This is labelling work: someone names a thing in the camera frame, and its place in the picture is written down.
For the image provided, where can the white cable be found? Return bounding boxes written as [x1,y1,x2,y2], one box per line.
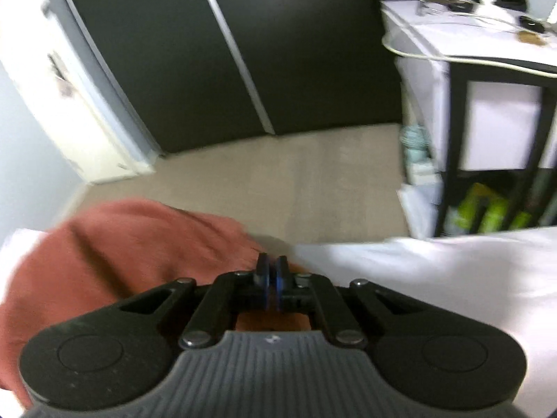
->
[381,11,557,69]

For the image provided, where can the polka dot bed sheet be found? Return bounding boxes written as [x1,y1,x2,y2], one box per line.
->
[18,229,556,417]

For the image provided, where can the small round black object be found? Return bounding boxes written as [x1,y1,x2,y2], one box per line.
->
[517,15,546,34]

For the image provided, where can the white crumpled tissue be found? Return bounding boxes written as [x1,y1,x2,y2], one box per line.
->
[475,0,499,18]

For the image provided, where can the black sliding wardrobe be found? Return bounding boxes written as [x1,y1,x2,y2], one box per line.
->
[66,0,402,153]

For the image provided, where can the white black side table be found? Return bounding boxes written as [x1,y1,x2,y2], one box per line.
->
[382,0,556,239]

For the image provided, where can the rust red fleece garment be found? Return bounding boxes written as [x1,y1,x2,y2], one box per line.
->
[0,197,311,410]

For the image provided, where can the cream room door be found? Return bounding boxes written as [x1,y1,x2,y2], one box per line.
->
[1,0,154,183]

